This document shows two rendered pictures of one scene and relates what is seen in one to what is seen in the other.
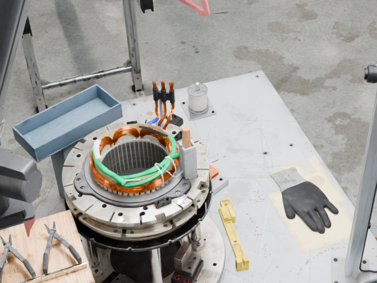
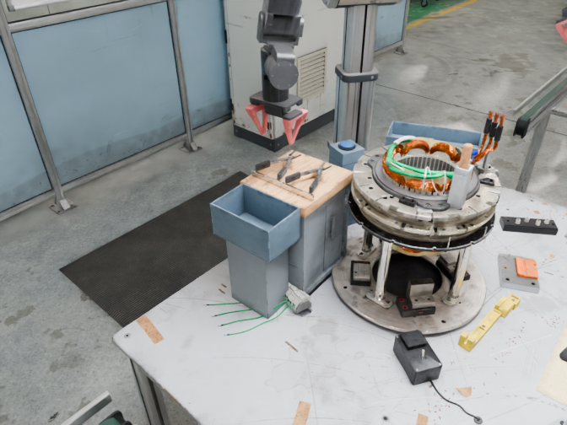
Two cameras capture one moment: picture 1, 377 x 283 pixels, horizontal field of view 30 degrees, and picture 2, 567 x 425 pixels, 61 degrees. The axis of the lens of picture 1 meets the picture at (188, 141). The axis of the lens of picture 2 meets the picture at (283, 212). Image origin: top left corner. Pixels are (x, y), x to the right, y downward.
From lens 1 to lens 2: 0.79 m
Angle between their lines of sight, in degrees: 45
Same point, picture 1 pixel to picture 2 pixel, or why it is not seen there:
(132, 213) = (378, 192)
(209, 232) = (470, 302)
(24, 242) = (305, 167)
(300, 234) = (554, 377)
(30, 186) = (279, 72)
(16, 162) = (283, 49)
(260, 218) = (531, 334)
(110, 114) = not seen: hidden behind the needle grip
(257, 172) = not seen: outside the picture
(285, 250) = (522, 372)
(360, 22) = not seen: outside the picture
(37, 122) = (413, 131)
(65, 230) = (333, 178)
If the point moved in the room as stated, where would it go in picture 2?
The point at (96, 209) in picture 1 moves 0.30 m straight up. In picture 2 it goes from (361, 175) to (375, 39)
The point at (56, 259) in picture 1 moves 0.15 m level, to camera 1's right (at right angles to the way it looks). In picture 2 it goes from (305, 185) to (347, 217)
